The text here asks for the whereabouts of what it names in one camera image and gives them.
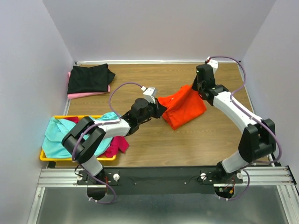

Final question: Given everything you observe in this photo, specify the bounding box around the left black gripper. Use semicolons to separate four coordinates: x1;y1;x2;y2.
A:
138;98;167;125

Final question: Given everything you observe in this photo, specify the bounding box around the orange t shirt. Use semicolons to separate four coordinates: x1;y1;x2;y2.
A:
158;85;206;130

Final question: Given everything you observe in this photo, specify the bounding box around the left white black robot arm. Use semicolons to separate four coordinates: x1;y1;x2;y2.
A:
61;98;167;185

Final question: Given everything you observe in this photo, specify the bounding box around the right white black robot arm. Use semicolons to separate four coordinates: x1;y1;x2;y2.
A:
192;63;276;183

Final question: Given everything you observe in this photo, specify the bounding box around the magenta t shirt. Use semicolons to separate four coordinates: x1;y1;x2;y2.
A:
62;115;129;161

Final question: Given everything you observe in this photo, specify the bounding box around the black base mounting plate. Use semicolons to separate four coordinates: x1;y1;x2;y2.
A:
76;166;243;199

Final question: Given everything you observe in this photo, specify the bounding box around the black folded t shirt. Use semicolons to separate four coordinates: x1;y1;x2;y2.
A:
67;64;115;94

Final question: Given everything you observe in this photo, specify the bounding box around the pink folded t shirt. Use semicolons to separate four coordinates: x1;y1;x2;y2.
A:
67;71;115;99

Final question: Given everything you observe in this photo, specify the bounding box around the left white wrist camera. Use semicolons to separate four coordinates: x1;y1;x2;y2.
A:
141;86;157;104

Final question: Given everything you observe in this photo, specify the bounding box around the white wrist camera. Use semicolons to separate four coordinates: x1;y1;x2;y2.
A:
141;86;157;104
205;56;219;71

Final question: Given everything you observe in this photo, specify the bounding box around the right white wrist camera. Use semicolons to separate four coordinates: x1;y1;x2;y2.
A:
205;56;219;71

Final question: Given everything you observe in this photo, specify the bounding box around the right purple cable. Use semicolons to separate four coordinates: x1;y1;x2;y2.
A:
206;55;282;202

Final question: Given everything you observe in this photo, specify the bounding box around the purple cable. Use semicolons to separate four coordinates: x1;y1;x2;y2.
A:
71;82;147;205
206;55;282;202

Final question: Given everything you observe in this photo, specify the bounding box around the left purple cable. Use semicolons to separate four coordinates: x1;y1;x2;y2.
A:
71;82;147;205

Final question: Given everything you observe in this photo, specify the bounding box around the aluminium rail frame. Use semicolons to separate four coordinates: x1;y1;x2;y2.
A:
28;167;299;224

